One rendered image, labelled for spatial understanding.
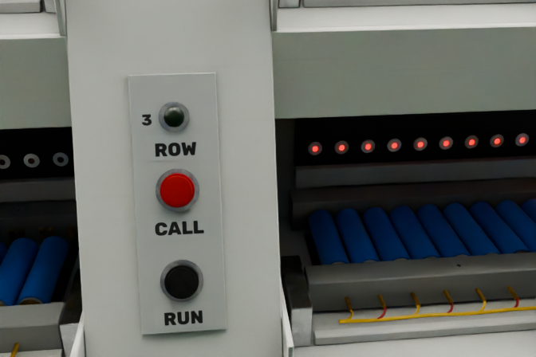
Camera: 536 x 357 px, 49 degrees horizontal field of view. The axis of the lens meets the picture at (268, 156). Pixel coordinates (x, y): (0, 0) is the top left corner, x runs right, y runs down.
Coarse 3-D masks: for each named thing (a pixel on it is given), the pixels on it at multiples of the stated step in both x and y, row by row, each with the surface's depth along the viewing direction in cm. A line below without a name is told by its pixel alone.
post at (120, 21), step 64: (128, 0) 27; (192, 0) 27; (256, 0) 27; (128, 64) 27; (192, 64) 27; (256, 64) 27; (128, 128) 27; (256, 128) 28; (128, 192) 27; (256, 192) 28; (128, 256) 27; (256, 256) 28; (128, 320) 28; (256, 320) 28
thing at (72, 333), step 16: (0, 192) 42; (16, 192) 43; (32, 192) 43; (48, 192) 43; (64, 192) 43; (80, 272) 35; (80, 288) 33; (80, 304) 32; (64, 320) 31; (80, 320) 28; (64, 336) 31; (80, 336) 27; (64, 352) 33; (80, 352) 27
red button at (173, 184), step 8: (168, 176) 27; (176, 176) 27; (184, 176) 27; (168, 184) 27; (176, 184) 27; (184, 184) 27; (192, 184) 27; (160, 192) 27; (168, 192) 27; (176, 192) 27; (184, 192) 27; (192, 192) 27; (168, 200) 27; (176, 200) 27; (184, 200) 27
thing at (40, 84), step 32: (0, 0) 31; (32, 0) 31; (64, 0) 26; (0, 32) 27; (32, 32) 27; (64, 32) 26; (0, 64) 27; (32, 64) 27; (64, 64) 27; (0, 96) 27; (32, 96) 28; (64, 96) 28; (0, 128) 28
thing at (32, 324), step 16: (32, 304) 33; (48, 304) 33; (64, 304) 33; (0, 320) 32; (16, 320) 32; (32, 320) 32; (48, 320) 32; (0, 336) 31; (16, 336) 32; (32, 336) 32; (48, 336) 32; (0, 352) 32; (16, 352) 31
